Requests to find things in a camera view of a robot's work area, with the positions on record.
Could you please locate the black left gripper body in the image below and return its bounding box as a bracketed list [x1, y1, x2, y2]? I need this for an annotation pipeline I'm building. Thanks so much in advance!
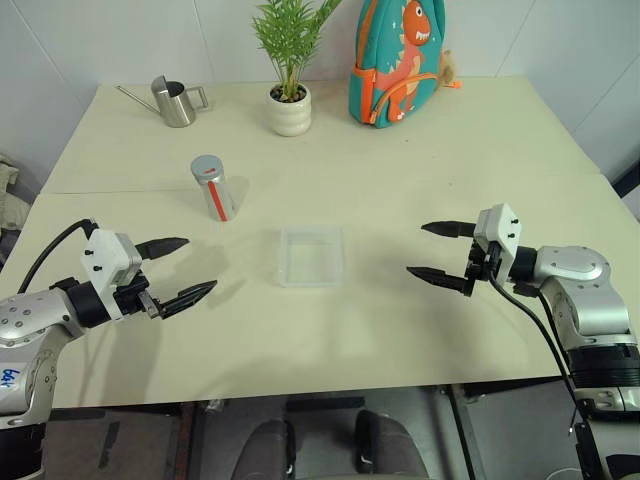
[113, 272, 164, 321]

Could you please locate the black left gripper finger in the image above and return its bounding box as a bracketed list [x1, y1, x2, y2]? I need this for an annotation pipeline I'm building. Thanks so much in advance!
[159, 279, 219, 320]
[134, 237, 191, 262]

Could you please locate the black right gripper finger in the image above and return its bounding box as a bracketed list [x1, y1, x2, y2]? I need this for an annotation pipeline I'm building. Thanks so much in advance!
[406, 266, 474, 299]
[420, 220, 477, 239]

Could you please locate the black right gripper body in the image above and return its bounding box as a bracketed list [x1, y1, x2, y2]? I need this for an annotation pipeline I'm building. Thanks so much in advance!
[463, 238, 502, 299]

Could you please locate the grey red cylindrical can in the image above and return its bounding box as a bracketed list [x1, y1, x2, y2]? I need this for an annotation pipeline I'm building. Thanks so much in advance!
[197, 172, 241, 223]

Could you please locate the grey bottle cap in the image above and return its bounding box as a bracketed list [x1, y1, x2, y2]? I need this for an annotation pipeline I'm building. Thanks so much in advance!
[189, 154, 225, 186]

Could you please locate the clear plastic container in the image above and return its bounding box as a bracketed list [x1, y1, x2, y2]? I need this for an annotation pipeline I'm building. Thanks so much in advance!
[275, 227, 347, 289]

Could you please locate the steel watering can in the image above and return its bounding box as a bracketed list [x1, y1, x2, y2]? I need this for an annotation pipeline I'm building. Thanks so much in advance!
[114, 74, 211, 129]

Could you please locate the beige crumpled cloth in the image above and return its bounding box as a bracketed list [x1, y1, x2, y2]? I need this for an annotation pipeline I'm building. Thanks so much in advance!
[0, 153, 32, 232]

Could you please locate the teal dinosaur backpack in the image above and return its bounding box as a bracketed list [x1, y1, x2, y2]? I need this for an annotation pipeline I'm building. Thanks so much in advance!
[347, 0, 447, 130]

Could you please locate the white ribbed plant pot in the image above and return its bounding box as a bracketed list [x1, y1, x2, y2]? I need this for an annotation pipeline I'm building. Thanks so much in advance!
[264, 82, 313, 137]

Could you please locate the green potted plant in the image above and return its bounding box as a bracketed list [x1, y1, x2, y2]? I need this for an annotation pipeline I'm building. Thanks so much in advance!
[251, 0, 344, 104]

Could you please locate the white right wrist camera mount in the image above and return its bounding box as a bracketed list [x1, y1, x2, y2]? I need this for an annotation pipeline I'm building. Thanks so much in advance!
[472, 203, 524, 284]

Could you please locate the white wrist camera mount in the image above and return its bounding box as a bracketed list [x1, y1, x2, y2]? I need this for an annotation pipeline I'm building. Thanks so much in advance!
[472, 203, 524, 284]
[81, 228, 144, 321]

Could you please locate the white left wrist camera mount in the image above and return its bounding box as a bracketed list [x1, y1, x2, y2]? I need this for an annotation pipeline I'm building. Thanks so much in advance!
[81, 228, 144, 321]

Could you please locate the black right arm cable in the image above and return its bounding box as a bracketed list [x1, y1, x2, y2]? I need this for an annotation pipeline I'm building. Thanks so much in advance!
[487, 272, 589, 441]

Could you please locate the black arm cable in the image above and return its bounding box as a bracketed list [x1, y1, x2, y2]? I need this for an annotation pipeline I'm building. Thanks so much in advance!
[16, 218, 99, 296]
[487, 272, 589, 441]

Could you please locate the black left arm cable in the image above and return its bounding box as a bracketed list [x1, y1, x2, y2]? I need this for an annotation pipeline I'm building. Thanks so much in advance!
[16, 218, 99, 296]

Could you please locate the tan plush keychain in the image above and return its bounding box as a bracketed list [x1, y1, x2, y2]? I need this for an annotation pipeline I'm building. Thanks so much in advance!
[436, 48, 462, 93]

